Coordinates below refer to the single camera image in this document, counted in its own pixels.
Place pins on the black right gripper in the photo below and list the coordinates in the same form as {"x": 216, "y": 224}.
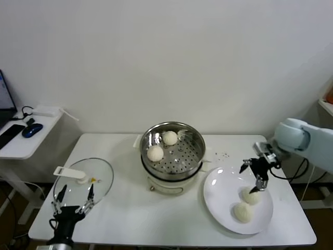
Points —
{"x": 261, "y": 168}

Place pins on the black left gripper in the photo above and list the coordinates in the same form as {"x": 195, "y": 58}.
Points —
{"x": 66, "y": 218}

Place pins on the white steamed baozi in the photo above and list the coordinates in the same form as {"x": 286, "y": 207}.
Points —
{"x": 252, "y": 198}
{"x": 170, "y": 138}
{"x": 155, "y": 153}
{"x": 242, "y": 213}

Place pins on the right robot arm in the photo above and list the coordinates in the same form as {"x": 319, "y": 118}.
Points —
{"x": 312, "y": 145}

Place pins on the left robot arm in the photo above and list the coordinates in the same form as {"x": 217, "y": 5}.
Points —
{"x": 61, "y": 247}

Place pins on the stainless steel steamer basket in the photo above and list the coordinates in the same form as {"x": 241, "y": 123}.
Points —
{"x": 182, "y": 159}

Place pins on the stainless steel steamer pot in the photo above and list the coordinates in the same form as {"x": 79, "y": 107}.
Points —
{"x": 166, "y": 188}

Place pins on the scattered dark crumbs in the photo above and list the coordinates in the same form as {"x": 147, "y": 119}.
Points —
{"x": 222, "y": 155}

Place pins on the white round plate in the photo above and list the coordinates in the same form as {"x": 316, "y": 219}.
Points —
{"x": 221, "y": 192}

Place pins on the white side table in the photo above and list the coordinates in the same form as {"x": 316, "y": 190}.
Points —
{"x": 33, "y": 145}

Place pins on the white desk foot bar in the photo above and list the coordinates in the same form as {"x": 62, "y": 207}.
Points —
{"x": 326, "y": 194}

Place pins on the blue computer mouse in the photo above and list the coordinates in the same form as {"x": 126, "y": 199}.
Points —
{"x": 31, "y": 130}

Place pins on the small black dongle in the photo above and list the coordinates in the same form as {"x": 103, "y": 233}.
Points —
{"x": 30, "y": 121}

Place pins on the black keyboard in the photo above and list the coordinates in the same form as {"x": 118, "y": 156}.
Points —
{"x": 10, "y": 134}

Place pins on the white power adapter box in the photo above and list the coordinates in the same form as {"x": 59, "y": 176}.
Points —
{"x": 44, "y": 110}

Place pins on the white shelf board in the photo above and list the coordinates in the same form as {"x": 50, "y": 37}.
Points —
{"x": 326, "y": 106}

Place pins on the orange object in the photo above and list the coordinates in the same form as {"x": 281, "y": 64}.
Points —
{"x": 330, "y": 97}

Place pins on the black laptop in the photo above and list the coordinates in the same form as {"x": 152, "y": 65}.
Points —
{"x": 5, "y": 99}

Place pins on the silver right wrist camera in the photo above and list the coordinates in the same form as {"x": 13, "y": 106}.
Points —
{"x": 261, "y": 149}

